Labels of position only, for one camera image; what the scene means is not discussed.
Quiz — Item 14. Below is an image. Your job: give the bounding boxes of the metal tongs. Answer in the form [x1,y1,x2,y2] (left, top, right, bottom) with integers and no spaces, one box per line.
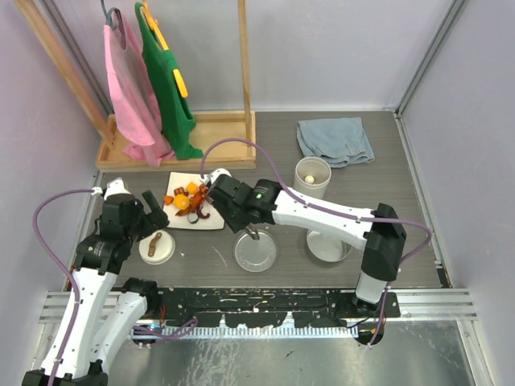
[245,224,260,240]

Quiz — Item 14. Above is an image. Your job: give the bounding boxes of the white cylindrical container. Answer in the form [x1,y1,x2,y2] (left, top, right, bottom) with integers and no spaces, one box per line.
[293,156,332,199]

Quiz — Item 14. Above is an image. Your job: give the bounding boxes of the round metal tin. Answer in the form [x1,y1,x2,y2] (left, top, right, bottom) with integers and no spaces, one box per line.
[306,230,352,263]

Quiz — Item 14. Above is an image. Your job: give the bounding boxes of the blue cloth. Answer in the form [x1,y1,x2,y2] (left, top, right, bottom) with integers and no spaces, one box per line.
[296,117,375,168]

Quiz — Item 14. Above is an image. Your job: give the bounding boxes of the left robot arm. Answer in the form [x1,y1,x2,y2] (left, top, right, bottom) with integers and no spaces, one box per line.
[22,179,169,385]

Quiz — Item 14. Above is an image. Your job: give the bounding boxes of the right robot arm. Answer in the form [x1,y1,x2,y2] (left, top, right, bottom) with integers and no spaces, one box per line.
[202,168,407,317]

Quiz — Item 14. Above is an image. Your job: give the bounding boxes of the yellow egg piece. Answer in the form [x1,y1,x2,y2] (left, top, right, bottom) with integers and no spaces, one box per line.
[172,194,191,210]

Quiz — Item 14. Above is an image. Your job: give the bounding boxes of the round metal tin lid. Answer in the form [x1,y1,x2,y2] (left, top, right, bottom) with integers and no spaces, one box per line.
[233,230,279,273]

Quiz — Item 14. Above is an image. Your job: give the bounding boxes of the wooden clothes rack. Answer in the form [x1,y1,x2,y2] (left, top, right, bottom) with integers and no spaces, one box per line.
[14,1,256,172]

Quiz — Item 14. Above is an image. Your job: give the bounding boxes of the green apron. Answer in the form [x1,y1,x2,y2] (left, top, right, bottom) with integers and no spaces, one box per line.
[134,2,203,160]

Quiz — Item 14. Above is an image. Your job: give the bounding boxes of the pink apron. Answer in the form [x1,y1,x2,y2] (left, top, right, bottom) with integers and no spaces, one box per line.
[103,15,175,166]

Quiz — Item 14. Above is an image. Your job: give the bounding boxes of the yellow hanger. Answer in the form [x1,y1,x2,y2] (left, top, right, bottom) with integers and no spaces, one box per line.
[142,0,188,98]

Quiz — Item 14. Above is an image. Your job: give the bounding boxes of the grey hanger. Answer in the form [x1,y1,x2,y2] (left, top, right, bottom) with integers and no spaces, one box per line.
[100,0,126,49]

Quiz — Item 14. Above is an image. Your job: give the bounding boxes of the white lid brown handle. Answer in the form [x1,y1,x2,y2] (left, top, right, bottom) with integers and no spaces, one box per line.
[138,230,175,265]

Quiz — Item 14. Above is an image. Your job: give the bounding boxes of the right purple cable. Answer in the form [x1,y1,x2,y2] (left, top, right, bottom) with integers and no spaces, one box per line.
[200,138,432,347]

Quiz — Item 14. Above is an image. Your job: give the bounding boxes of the purple cable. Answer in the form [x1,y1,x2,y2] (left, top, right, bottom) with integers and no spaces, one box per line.
[32,188,104,386]
[200,138,432,347]

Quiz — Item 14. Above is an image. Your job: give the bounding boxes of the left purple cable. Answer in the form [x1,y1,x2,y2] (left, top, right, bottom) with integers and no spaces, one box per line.
[32,188,104,386]

